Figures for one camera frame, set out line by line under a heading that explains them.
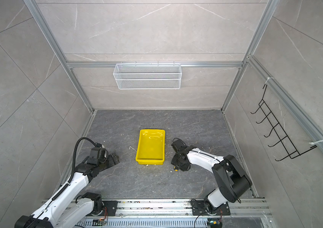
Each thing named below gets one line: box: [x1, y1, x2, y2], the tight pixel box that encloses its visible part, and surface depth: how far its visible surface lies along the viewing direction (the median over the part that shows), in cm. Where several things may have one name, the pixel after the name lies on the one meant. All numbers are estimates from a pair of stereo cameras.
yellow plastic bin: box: [135, 129, 166, 166], surface depth 96 cm
